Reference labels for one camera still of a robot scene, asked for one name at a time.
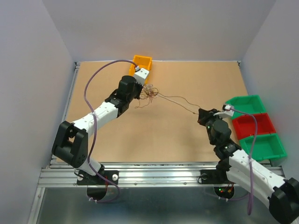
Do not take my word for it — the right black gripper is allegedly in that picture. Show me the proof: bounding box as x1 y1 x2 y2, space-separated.
198 107 224 145

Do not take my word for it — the coloured wire bundle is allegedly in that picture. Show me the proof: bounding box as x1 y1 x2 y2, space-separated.
134 84 199 115

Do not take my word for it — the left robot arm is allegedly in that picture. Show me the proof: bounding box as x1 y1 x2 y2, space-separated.
52 72 148 184

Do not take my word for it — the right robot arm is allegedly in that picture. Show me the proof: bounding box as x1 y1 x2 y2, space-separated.
198 104 299 224

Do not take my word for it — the far green plastic bin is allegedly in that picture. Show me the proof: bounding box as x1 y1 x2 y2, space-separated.
226 95 266 114

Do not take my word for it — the green plastic bin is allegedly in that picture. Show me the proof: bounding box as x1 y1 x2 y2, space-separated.
226 95 266 114
252 133 287 161

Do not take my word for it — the red plastic bin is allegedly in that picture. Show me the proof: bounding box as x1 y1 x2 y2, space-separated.
232 113 276 140

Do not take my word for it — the near green plastic bin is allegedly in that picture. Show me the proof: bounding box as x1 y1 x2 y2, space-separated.
252 133 287 161

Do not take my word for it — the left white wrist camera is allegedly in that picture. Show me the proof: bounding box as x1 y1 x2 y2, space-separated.
133 68 150 85

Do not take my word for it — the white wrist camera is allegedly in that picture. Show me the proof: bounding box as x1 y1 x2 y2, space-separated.
133 68 150 85
214 104 235 119

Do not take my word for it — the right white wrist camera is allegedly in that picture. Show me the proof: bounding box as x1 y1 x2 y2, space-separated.
214 104 235 119

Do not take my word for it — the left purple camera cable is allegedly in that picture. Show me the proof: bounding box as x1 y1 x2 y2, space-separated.
83 59 141 203

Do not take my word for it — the purple camera cable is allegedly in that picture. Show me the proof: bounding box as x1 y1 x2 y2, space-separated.
225 106 259 217
83 59 141 203

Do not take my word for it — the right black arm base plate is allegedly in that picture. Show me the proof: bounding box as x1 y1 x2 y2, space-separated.
197 169 229 184

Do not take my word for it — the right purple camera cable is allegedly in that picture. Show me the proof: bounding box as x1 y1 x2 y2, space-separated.
225 106 259 217

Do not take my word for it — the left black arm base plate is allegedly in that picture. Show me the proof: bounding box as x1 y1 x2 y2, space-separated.
74 169 119 186

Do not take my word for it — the aluminium mounting rail frame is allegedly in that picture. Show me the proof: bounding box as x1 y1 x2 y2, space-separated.
27 61 290 224

